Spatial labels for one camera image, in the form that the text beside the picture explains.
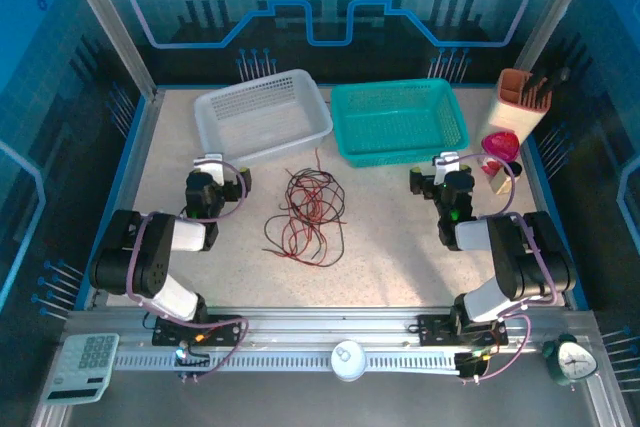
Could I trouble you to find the thin black cable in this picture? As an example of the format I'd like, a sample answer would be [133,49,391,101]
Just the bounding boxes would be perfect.
[263,214,347,268]
[284,170,336,228]
[285,169,347,229]

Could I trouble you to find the teal plastic mesh basket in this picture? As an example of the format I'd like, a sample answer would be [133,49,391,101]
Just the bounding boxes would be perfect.
[330,77,470,169]

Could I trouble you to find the white plastic mesh basket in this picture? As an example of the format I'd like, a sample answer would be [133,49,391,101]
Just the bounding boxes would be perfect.
[193,68,335,168]

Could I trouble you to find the pink heart-shaped container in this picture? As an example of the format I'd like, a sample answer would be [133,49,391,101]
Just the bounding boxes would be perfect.
[479,130,521,166]

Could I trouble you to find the white orange utensil holder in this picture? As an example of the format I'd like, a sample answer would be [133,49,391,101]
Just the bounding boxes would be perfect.
[483,68,553,144]

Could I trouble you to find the small circuit board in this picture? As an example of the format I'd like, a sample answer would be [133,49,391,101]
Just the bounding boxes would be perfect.
[455,349,494,384]
[173,341,211,382]

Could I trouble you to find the white round can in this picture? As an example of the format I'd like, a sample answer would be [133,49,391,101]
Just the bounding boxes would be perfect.
[330,340,370,382]

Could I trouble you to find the green alarm clock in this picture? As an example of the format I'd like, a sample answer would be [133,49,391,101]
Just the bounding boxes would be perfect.
[542,333,600,388]

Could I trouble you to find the white desk calculator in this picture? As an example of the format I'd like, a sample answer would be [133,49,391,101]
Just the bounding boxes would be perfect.
[40,332,121,406]

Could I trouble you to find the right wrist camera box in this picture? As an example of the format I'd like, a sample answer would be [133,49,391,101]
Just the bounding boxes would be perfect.
[432,151,460,186]

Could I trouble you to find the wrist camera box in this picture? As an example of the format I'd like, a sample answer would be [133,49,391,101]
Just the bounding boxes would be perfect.
[193,153,225,186]
[432,151,460,186]

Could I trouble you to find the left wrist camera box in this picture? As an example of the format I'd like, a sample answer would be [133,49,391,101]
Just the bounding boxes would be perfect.
[193,153,225,186]

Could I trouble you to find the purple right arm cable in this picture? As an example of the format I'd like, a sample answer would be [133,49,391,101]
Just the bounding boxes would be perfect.
[457,153,559,383]

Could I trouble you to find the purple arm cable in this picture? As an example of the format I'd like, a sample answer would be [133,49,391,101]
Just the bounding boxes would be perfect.
[124,160,250,381]
[457,153,559,383]

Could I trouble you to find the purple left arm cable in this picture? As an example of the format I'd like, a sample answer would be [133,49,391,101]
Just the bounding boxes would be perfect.
[124,160,250,381]

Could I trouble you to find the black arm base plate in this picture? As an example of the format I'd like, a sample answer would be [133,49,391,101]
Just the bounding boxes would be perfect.
[152,315,244,348]
[417,314,509,348]

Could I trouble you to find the black utensil handle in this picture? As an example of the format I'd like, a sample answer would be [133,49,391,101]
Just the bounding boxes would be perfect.
[537,66,571,101]

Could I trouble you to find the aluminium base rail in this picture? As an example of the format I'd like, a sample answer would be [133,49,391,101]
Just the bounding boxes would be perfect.
[64,305,596,354]

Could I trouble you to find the white slotted cable duct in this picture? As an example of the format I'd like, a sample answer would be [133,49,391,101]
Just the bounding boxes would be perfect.
[113,349,461,377]

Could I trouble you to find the aluminium frame post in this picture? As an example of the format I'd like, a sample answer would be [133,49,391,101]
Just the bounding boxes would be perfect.
[514,0,604,84]
[54,0,159,98]

